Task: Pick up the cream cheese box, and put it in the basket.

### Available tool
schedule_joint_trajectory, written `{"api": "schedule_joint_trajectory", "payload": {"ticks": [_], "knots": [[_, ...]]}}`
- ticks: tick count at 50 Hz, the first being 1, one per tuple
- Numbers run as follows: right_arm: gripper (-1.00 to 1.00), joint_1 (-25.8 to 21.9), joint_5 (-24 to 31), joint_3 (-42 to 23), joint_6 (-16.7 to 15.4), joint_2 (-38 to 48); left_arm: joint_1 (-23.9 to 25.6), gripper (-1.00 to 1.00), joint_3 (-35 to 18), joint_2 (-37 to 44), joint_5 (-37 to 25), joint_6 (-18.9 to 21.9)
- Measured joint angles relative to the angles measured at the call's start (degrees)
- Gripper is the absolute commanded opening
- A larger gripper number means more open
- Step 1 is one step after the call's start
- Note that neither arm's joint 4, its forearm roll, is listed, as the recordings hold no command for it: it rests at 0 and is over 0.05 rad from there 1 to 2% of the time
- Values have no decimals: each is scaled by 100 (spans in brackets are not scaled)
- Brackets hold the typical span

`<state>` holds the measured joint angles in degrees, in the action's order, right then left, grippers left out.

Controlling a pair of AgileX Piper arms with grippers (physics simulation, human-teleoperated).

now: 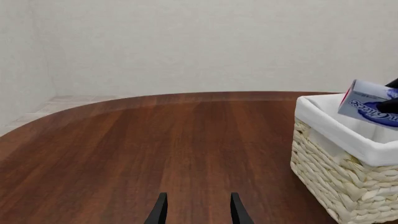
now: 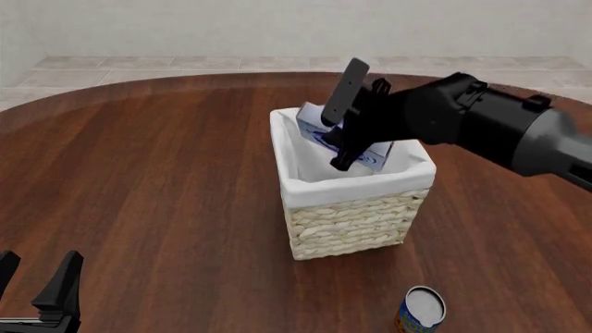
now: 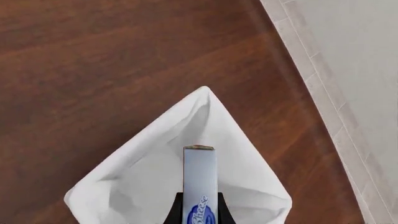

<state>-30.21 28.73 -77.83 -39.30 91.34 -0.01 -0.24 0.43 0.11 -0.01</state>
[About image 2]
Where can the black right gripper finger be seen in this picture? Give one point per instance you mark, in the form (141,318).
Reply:
(335,135)
(344,160)

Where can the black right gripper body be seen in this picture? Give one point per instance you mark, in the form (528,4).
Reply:
(370,121)

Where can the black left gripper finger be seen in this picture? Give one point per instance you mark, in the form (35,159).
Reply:
(62,288)
(7,270)

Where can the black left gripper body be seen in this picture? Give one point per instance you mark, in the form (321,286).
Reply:
(41,324)

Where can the white and blue food box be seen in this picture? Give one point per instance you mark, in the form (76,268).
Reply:
(311,122)

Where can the grey and black right robot arm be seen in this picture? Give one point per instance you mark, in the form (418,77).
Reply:
(490,121)

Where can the woven basket with white liner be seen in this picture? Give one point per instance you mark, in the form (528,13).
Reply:
(356,218)

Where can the dark grey plate on stalk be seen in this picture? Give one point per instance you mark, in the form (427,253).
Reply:
(344,92)

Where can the blue and yellow food tin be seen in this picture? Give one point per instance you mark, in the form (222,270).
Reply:
(418,312)

